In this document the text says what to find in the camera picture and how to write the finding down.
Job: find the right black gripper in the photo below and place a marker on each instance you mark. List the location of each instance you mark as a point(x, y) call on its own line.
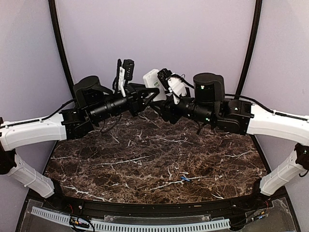
point(167, 112)

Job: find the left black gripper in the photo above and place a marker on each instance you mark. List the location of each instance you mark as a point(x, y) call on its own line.
point(135, 92)

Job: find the white remote control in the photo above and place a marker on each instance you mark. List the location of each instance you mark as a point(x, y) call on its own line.
point(151, 80)

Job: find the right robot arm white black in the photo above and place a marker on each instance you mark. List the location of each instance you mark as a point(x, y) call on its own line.
point(205, 102)

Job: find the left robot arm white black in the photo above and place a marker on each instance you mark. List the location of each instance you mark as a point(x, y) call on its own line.
point(93, 103)

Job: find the clear acrylic plate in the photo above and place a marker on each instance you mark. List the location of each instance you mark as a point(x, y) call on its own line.
point(157, 220)

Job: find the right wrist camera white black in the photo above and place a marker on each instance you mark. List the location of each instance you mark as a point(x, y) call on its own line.
point(172, 83)

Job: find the black front rail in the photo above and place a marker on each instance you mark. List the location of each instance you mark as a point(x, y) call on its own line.
point(234, 208)

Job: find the white slotted cable duct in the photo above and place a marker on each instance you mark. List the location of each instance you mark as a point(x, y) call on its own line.
point(101, 226)

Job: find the left black frame post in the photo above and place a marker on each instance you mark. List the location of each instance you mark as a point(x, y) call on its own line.
point(60, 45)

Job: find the black frame post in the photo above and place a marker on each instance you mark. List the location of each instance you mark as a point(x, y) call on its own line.
point(60, 45)
point(250, 47)

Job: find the right black frame post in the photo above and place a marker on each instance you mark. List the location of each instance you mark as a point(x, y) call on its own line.
point(250, 47)

